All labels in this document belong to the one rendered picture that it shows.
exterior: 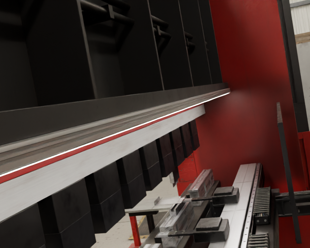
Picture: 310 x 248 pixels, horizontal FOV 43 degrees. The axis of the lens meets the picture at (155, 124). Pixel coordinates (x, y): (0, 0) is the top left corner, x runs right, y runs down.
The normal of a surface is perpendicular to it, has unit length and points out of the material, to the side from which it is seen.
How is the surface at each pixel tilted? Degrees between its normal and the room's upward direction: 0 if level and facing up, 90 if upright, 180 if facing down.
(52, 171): 90
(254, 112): 90
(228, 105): 90
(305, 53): 90
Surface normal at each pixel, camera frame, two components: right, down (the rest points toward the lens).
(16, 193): 0.94, -0.15
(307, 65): -0.23, 0.11
